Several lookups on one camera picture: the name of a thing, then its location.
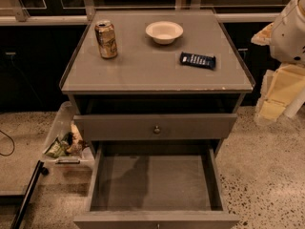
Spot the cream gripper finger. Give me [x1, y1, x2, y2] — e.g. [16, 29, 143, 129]
[258, 63, 305, 121]

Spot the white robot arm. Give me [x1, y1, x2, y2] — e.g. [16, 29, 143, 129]
[251, 0, 305, 125]

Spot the grey wooden drawer cabinet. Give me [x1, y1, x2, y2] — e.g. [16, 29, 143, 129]
[58, 9, 256, 229]

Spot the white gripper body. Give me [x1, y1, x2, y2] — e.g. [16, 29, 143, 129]
[251, 23, 274, 46]

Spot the brass top drawer knob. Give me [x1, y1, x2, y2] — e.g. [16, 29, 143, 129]
[153, 126, 161, 135]

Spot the black metal floor rail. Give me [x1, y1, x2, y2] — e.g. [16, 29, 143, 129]
[10, 160, 45, 229]

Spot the brown snack bag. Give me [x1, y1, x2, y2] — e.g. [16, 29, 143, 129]
[66, 123, 87, 156]

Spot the grey open middle drawer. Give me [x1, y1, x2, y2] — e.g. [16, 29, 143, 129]
[73, 143, 238, 229]

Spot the white window railing frame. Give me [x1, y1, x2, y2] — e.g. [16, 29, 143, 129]
[0, 0, 290, 25]

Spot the gold beverage can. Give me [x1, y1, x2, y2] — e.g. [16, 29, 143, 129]
[94, 20, 117, 59]

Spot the white paper bowl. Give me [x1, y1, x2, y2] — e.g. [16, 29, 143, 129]
[146, 21, 183, 45]

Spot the black cable on floor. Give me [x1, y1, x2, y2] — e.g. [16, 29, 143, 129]
[0, 129, 16, 157]

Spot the white cylindrical post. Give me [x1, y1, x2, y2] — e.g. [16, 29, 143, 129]
[284, 89, 305, 118]

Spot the grey top drawer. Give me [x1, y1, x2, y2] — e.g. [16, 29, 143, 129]
[73, 114, 237, 141]

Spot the green snack bag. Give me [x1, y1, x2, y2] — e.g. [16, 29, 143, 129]
[45, 137, 70, 158]

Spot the clear plastic storage bin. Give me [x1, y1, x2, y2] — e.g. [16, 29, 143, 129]
[41, 101, 94, 168]

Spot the dark blue rxbar wrapper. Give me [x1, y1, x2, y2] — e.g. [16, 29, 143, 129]
[179, 52, 216, 70]

